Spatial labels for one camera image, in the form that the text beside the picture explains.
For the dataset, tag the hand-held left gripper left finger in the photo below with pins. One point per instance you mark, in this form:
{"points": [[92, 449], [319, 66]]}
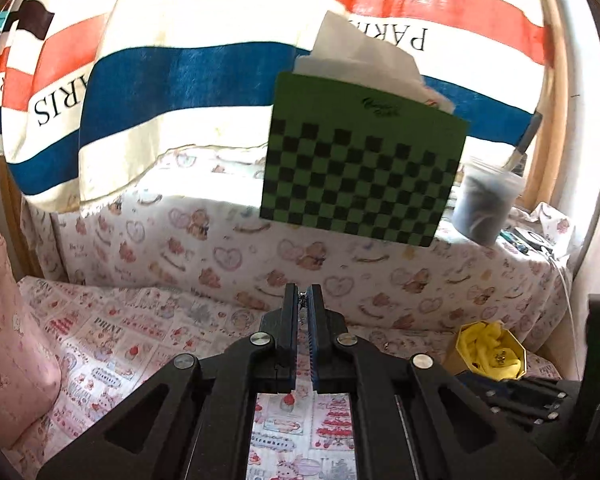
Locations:
{"points": [[294, 345]]}

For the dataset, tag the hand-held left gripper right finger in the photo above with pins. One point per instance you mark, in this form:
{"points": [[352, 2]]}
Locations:
{"points": [[313, 345]]}

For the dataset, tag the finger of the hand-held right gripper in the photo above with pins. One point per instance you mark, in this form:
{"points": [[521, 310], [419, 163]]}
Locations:
{"points": [[525, 390], [525, 415]]}

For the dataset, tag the yellow octagonal box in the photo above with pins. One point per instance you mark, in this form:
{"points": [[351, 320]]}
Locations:
{"points": [[490, 352]]}

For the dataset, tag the bear print cloth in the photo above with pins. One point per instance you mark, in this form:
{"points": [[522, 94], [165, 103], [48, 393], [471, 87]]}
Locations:
{"points": [[230, 255]]}

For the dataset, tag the small white electronic device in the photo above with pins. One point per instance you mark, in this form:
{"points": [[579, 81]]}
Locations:
{"points": [[527, 239]]}

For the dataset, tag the strawberry print tablecloth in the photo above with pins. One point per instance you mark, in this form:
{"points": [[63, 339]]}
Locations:
{"points": [[120, 330]]}

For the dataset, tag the green checkered tissue box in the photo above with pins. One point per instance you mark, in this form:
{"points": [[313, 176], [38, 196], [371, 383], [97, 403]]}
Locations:
{"points": [[360, 170]]}

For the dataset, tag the clear plastic cup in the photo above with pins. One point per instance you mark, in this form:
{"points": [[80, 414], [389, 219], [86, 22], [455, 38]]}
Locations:
{"points": [[485, 200]]}

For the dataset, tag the pink pillow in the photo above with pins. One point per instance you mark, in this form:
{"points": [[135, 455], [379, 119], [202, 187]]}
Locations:
{"points": [[10, 340]]}

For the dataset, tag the red white blue striped towel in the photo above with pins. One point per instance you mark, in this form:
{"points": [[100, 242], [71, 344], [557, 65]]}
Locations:
{"points": [[190, 75]]}

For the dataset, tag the white tissue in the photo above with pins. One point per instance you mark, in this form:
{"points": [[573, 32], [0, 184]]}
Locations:
{"points": [[355, 50]]}

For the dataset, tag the wooden frame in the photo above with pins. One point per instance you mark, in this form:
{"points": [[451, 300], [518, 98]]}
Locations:
{"points": [[550, 90]]}

